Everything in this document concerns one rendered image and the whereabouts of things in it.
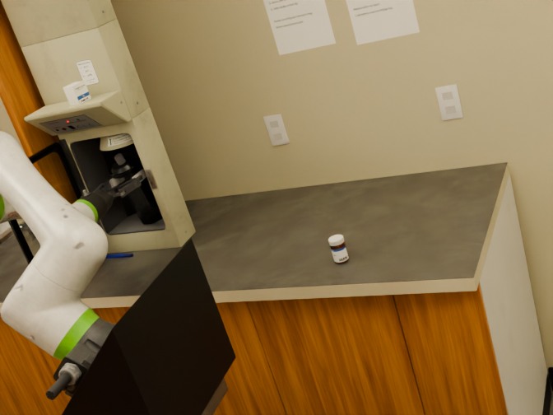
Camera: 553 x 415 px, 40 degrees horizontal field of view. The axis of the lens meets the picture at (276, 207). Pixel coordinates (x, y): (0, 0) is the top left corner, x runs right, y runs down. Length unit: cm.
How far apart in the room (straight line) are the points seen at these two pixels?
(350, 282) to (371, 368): 30
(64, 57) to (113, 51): 17
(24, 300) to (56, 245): 14
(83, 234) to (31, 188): 21
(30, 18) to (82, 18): 20
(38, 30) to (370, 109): 111
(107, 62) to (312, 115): 73
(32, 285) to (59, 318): 9
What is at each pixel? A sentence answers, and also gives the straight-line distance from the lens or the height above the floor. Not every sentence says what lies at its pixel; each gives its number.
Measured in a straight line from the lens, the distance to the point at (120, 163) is 261.
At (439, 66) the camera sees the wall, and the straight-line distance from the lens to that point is 250.
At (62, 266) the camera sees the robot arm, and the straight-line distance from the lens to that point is 166.
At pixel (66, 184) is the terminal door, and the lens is 266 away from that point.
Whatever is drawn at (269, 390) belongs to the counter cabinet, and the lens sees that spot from 243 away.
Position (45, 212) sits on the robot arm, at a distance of 173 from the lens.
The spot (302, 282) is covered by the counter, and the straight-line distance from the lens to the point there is 212.
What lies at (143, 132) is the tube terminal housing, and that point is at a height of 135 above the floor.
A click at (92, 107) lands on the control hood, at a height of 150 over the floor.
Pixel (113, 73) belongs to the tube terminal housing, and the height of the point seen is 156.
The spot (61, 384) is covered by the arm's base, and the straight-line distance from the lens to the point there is 162.
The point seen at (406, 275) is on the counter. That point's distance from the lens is 201.
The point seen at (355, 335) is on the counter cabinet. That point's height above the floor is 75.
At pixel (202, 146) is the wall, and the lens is 291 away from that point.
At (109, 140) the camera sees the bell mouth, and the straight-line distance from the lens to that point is 259.
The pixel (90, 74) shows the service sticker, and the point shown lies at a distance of 250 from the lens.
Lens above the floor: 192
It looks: 22 degrees down
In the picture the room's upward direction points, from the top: 18 degrees counter-clockwise
